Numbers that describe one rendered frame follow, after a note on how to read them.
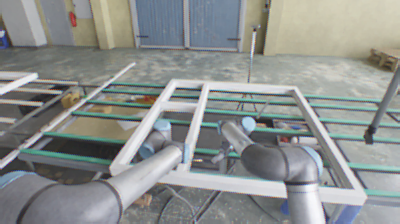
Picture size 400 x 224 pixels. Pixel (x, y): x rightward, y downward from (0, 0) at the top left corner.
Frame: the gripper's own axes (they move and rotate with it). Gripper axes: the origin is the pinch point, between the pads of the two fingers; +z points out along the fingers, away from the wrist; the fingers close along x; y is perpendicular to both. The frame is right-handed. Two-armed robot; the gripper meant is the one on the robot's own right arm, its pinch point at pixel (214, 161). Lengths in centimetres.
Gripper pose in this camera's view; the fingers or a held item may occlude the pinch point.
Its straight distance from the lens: 136.8
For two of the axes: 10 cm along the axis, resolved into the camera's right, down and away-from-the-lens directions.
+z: -7.0, 6.1, -3.7
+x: -0.7, -5.8, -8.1
